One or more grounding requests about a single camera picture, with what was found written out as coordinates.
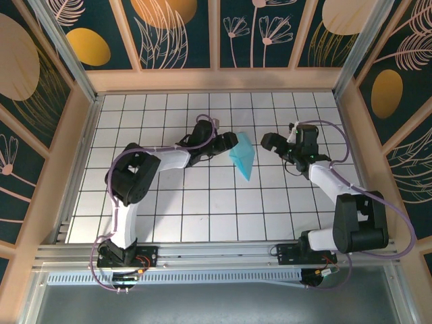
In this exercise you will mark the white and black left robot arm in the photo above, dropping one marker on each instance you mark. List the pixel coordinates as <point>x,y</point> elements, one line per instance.
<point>133,175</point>

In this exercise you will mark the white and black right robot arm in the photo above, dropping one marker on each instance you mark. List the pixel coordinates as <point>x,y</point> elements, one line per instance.
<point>357,222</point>

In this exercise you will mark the grey metal sheet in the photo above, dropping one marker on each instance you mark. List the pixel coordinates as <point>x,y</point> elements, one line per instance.
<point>216,303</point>

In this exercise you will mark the aluminium mounting rail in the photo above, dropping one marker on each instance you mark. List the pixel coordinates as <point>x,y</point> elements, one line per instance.
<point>216,253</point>

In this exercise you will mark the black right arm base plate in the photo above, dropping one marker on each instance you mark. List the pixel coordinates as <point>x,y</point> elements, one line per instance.
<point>287,254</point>

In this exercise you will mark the aluminium side rail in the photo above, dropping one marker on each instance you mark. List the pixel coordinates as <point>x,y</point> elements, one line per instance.
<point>78,165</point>

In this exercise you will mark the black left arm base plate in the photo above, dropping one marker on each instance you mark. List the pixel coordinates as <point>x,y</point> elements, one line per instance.
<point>150,253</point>

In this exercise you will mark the light blue paper sheet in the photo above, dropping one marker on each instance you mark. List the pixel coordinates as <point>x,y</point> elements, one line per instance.
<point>244,158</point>

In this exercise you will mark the aluminium corner post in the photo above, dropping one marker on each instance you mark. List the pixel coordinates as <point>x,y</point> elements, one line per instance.
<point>72,64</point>
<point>354,57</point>

